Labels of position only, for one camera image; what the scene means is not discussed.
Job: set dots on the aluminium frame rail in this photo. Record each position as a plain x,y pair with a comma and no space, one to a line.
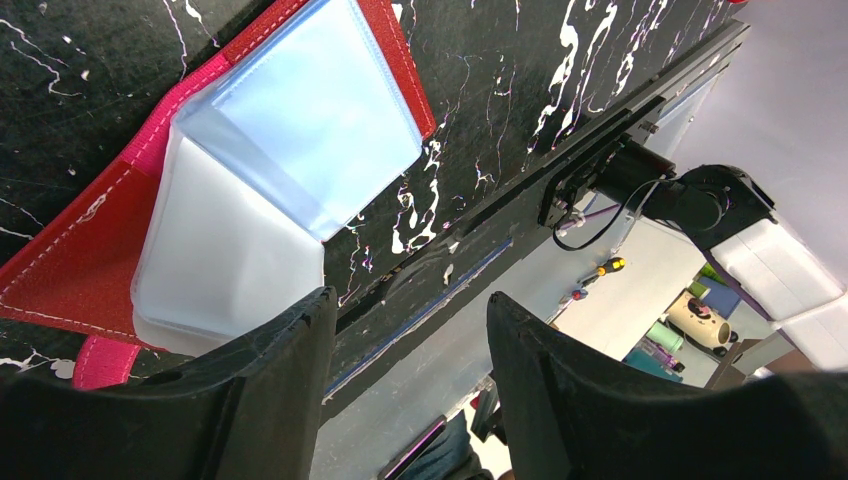
426,290

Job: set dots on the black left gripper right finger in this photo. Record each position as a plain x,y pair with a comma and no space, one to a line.
571,412

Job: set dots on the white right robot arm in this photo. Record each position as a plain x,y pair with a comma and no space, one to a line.
725,214

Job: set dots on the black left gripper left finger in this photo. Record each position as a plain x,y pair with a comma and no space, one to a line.
249,409

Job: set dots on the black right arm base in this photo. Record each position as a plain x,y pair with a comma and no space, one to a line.
614,168

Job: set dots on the yellow handled screwdriver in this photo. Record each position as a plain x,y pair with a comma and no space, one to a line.
612,265

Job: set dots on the red card holder wallet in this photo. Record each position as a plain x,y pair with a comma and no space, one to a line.
213,219

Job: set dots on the cream round container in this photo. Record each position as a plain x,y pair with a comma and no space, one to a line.
699,323

